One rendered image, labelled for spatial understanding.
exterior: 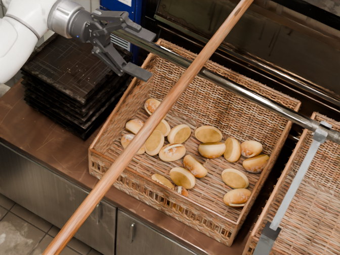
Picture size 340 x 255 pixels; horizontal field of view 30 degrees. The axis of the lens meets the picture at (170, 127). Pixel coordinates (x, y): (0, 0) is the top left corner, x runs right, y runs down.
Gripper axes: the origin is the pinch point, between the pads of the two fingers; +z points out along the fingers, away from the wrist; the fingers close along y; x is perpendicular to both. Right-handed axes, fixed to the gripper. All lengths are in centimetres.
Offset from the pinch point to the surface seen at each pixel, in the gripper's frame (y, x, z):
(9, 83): 130, -56, -104
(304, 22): 18, -55, 24
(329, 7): 16, -62, 28
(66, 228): 13.7, 42.4, 5.7
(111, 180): 14.0, 26.6, 7.1
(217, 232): 71, -6, 28
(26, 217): 134, -2, -53
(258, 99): 16.8, -17.8, 25.3
